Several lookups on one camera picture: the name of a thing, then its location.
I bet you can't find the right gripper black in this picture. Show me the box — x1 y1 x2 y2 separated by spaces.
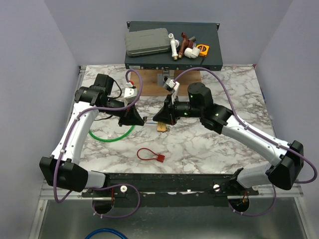
153 94 202 126

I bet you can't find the brass padlock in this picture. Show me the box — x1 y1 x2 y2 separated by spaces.
143 116 168 132

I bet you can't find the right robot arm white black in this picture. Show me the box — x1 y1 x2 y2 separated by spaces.
153 82 304 195

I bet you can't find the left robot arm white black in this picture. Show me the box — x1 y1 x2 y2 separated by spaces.
39 74 144 197

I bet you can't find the white pvc elbow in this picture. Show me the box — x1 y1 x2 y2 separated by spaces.
184 47 200 59

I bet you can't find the wooden board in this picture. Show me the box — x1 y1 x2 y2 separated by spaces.
137 70 201 97

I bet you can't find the grey metal stand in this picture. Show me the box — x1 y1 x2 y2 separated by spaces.
157 70 174 87

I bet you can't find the white pvc pipe fitting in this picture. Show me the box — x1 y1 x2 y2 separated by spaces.
168 33 179 60

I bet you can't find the grey plastic case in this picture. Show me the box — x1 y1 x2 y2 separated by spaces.
125 28 170 57

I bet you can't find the brown pipe valve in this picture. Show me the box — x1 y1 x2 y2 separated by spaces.
178 32 194 58

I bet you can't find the yellow tape measure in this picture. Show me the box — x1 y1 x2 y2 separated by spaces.
196 44 210 57

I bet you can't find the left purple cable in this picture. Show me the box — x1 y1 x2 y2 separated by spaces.
53 69 144 220

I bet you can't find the purple cable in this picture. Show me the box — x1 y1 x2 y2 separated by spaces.
174 66 319 217
53 69 144 220

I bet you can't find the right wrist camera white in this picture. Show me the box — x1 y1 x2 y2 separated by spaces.
163 79 180 104

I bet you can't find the green cable loop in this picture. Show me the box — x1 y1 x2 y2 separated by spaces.
88 124 136 143

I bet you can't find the red cable seal lock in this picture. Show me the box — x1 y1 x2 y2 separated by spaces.
136 147 165 163

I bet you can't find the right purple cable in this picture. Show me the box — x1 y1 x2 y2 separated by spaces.
174 66 319 217

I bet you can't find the black mounting rail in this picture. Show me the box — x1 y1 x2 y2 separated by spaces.
82 173 259 208

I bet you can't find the dark network switch box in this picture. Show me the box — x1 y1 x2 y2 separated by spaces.
124 21 223 71

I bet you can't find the aluminium extrusion rail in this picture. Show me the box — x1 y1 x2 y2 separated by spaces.
39 180 304 200

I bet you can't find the blue cable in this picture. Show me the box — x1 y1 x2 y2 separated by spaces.
84 228 129 239

